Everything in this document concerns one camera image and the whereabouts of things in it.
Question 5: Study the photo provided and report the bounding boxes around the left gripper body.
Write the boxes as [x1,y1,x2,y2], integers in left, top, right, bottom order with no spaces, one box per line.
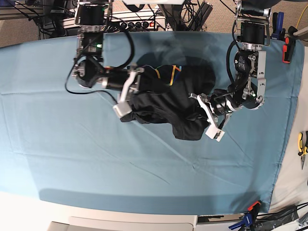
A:
[198,93,241,130]

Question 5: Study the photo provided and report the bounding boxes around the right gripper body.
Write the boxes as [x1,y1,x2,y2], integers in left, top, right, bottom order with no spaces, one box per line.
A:
[101,67,144,105]

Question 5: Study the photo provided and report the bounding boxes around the black T-shirt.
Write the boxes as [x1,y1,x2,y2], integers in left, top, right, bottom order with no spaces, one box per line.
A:
[120,64,216,141]

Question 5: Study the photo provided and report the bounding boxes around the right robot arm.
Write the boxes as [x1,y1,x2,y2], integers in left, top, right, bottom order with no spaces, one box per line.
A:
[69,0,143,106]

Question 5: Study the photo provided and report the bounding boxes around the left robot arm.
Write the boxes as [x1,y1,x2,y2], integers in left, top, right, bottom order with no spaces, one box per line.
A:
[188,0,271,131]

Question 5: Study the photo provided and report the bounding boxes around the black power strip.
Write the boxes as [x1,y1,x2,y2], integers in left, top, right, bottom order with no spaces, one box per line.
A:
[117,21,158,32]

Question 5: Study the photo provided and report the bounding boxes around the orange black clamp top right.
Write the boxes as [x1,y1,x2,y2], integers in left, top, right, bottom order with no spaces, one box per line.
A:
[282,37,296,64]

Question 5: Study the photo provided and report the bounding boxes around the blue table cloth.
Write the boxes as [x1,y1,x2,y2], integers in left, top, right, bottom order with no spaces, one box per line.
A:
[0,37,305,215]

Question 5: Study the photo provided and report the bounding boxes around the blue black clamp top right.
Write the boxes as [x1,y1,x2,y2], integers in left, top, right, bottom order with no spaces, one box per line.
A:
[271,12,286,41]

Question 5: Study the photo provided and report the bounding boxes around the blue orange clamp bottom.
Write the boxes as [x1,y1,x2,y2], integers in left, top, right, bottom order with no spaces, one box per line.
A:
[229,201,261,231]

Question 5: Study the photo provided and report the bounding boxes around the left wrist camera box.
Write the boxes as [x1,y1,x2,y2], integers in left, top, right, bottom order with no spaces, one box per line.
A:
[205,125,225,142]

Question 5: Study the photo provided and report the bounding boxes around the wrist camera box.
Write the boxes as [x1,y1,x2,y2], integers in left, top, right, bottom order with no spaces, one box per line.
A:
[205,125,225,142]
[113,102,132,118]

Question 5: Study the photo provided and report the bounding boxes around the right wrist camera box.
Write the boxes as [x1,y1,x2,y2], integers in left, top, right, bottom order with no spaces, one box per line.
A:
[113,102,132,118]

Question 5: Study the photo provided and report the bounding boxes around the yellow handled pliers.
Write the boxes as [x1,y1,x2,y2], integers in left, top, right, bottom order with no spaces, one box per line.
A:
[297,131,308,170]

